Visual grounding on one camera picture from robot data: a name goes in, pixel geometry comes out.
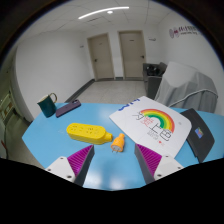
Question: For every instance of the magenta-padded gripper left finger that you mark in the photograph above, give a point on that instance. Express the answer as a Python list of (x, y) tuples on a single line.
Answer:
[(63, 166)]

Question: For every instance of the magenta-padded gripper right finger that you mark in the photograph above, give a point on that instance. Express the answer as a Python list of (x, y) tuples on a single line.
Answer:
[(168, 165)]

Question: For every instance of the orange charger plug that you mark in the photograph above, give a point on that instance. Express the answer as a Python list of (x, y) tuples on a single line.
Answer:
[(117, 142)]

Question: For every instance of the black mouse pad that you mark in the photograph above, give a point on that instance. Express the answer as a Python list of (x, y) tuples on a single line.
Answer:
[(200, 140)]

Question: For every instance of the yellow power strip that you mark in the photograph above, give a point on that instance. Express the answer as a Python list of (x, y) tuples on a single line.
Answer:
[(86, 132)]

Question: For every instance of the purple smartphone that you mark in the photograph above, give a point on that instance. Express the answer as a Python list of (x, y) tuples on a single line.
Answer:
[(68, 108)]

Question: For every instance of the teal mug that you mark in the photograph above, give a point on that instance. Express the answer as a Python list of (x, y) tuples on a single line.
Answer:
[(46, 106)]

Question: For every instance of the grey cloth-covered furniture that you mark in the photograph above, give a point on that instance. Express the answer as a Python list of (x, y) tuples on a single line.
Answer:
[(186, 86)]

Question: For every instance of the dark grey sofa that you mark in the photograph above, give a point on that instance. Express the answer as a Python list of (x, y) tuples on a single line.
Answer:
[(151, 85)]

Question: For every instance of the black helmet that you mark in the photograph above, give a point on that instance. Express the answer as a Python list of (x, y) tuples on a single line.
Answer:
[(152, 70)]

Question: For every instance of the beige door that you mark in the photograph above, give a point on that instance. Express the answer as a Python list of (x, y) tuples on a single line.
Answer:
[(101, 56), (132, 55)]

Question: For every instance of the long ceiling light strip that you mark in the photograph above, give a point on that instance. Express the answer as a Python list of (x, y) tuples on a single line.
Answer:
[(103, 11)]

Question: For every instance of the small round ceiling light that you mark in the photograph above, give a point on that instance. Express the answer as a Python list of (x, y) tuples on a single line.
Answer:
[(109, 12)]

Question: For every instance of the wall logo lettering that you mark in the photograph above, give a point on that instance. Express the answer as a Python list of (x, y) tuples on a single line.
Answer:
[(183, 31)]

